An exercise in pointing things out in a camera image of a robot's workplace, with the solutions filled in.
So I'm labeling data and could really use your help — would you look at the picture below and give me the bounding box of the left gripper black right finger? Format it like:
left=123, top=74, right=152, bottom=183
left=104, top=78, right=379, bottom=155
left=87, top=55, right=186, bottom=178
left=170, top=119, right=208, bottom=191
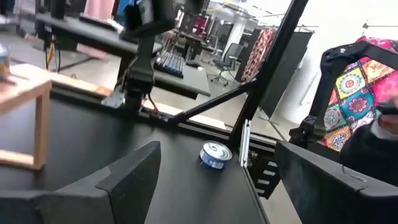
left=274, top=139, right=398, bottom=224

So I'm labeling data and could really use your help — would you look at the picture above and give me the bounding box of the white panel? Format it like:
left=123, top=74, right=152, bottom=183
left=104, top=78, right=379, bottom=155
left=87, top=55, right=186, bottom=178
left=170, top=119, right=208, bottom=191
left=276, top=37, right=330, bottom=125

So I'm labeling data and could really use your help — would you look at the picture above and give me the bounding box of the colourful patterned cloth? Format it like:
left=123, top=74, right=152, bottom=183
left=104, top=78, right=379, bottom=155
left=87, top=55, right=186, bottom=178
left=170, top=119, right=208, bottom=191
left=320, top=35, right=398, bottom=152

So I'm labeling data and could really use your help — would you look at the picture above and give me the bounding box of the person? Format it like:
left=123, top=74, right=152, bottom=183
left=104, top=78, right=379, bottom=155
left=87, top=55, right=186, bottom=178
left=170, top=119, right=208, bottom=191
left=338, top=93, right=398, bottom=187

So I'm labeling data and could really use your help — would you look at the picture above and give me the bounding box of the grey office chair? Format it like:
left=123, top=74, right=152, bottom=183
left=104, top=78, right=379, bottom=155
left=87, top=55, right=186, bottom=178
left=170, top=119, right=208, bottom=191
left=211, top=42, right=245, bottom=87

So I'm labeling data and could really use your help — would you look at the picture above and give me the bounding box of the silver aluminium extrusion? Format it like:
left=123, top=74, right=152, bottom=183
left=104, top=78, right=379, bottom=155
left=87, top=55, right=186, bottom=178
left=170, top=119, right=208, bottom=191
left=239, top=119, right=252, bottom=169

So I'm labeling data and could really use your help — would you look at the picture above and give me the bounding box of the monitor with blue screen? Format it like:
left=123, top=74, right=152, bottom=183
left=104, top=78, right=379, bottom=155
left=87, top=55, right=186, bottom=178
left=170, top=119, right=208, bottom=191
left=115, top=0, right=141, bottom=27

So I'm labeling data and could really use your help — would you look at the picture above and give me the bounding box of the grey desk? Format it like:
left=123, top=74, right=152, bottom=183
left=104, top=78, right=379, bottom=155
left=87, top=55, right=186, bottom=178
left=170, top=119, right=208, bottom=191
left=152, top=52, right=211, bottom=100
left=35, top=12, right=164, bottom=60

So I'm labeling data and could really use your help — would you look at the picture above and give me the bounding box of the blue label tuna can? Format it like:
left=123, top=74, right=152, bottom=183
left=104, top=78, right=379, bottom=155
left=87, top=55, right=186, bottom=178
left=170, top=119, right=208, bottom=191
left=198, top=139, right=233, bottom=170

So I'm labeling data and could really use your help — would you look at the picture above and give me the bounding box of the red patterned hanging cloth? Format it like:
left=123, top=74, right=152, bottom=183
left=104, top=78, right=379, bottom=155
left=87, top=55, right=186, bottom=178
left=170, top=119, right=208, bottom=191
left=241, top=27, right=277, bottom=83

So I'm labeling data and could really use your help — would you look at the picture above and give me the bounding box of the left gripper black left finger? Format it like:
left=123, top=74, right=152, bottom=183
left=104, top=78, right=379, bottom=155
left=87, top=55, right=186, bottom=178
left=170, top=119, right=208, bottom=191
left=0, top=140, right=162, bottom=224

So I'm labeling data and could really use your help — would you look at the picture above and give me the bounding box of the black keyboard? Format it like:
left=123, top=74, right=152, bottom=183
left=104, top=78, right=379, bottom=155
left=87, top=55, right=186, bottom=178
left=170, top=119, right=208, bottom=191
left=154, top=49, right=186, bottom=78

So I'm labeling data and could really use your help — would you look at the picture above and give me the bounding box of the pink patterned cloth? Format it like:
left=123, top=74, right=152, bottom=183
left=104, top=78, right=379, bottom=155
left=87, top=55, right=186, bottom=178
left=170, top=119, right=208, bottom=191
left=76, top=0, right=116, bottom=60

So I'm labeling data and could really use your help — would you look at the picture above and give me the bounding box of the black drawer unit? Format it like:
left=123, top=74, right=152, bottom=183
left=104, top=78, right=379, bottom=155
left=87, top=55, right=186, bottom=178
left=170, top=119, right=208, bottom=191
left=248, top=152, right=282, bottom=200

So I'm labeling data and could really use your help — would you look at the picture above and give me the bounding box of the black partition panel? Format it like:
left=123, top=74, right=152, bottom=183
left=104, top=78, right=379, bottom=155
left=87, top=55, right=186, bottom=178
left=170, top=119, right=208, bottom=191
left=259, top=30, right=314, bottom=119

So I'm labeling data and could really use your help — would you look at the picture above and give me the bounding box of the wooden slatted shelf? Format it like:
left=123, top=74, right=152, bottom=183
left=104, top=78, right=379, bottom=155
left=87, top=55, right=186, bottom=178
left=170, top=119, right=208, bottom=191
left=0, top=63, right=53, bottom=171

